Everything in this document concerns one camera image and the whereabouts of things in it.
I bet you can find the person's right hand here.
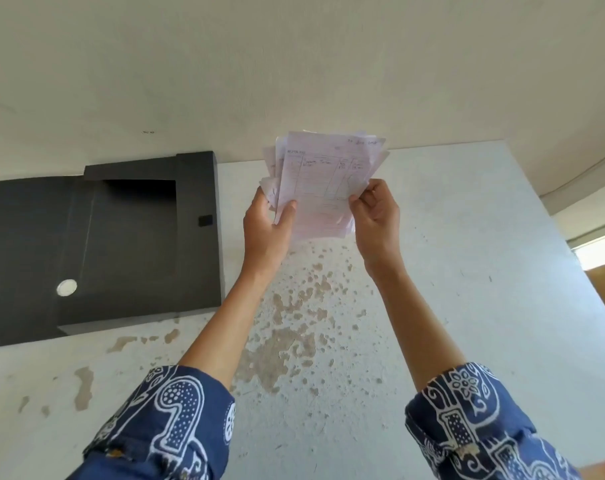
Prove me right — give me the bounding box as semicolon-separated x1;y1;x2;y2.
348;178;404;281

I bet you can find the person's left hand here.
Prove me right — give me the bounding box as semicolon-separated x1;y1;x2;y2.
242;186;299;285

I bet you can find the pile of white papers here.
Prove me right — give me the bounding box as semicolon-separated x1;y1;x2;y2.
260;130;391;241

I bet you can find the black folder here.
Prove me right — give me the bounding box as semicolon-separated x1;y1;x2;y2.
0;151;227;349

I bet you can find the person's left forearm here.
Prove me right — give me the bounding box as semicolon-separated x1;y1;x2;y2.
67;267;284;480

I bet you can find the person's right forearm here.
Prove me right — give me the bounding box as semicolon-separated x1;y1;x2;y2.
364;259;583;480

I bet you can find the white door frame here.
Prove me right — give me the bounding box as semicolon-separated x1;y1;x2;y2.
540;146;605;271

